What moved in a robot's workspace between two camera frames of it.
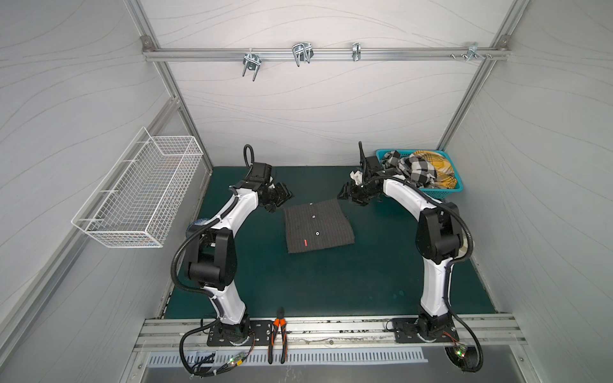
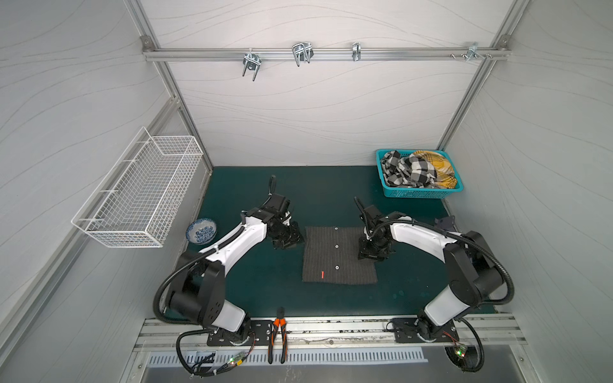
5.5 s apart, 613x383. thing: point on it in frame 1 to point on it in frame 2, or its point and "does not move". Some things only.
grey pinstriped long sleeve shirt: x=318 y=225 to x=330 y=256
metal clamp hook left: x=252 y=61 does not move
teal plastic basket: x=437 y=193 does not move
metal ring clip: x=356 y=51 does not move
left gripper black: x=283 y=193 to x=294 y=238
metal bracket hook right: x=472 y=50 does not move
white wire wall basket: x=137 y=201 does not move
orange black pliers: x=279 y=322 does not move
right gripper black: x=357 y=192 to x=371 y=248
